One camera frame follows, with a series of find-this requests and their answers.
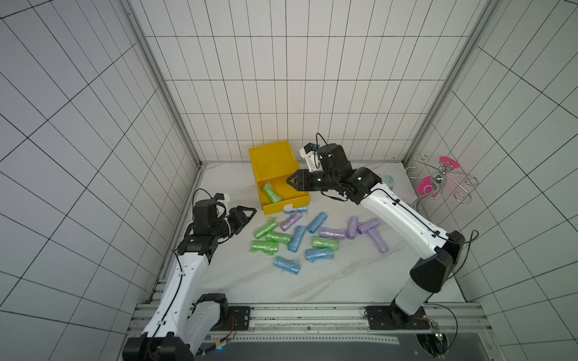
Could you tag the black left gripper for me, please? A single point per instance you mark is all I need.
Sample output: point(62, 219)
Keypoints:
point(240, 217)

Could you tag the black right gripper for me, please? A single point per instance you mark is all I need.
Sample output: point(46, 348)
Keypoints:
point(305, 180)

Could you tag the green bag roll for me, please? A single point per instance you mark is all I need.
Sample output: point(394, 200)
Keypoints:
point(265, 247)
point(319, 242)
point(281, 238)
point(268, 227)

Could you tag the green bag roll vertical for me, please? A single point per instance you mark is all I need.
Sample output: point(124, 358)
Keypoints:
point(271, 194)

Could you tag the yellow plastic drawer cabinet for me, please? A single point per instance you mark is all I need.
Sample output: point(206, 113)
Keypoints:
point(275, 163)

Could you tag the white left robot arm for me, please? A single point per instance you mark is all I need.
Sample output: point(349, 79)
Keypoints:
point(180, 280)

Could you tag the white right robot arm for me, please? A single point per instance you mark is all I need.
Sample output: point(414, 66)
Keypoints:
point(329, 169)

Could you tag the blue bag roll near drawer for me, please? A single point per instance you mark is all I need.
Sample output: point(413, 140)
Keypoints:
point(301, 210)

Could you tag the purple bag roll upper left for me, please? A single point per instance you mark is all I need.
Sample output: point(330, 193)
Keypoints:
point(293, 218)

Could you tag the blue bag roll upper middle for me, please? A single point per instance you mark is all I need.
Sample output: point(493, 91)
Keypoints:
point(317, 223)

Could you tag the purple bag roll centre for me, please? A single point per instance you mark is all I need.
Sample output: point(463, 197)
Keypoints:
point(327, 233)

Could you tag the purple bag roll upright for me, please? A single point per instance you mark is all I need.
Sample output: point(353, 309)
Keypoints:
point(352, 227)

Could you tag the blue bag roll lower left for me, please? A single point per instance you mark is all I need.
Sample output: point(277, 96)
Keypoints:
point(290, 266)

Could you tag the blue bag roll lower centre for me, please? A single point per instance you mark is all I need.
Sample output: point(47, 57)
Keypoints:
point(316, 254)

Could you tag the purple bag roll short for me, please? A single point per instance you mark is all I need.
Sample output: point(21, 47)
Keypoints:
point(365, 227)

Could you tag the pale green jar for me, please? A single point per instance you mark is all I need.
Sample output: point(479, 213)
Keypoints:
point(388, 181)

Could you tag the purple bag roll right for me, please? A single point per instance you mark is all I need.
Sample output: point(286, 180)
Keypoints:
point(378, 241)

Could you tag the pink metal cup rack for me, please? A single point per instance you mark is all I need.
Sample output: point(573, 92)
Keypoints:
point(432, 180)

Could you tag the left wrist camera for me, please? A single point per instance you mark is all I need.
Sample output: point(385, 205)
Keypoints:
point(221, 197)

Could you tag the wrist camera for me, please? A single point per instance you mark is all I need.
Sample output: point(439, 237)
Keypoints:
point(310, 155)
point(221, 197)

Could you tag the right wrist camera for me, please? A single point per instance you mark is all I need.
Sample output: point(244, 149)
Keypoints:
point(310, 155)

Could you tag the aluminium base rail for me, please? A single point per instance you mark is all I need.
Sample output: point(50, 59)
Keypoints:
point(335, 322)

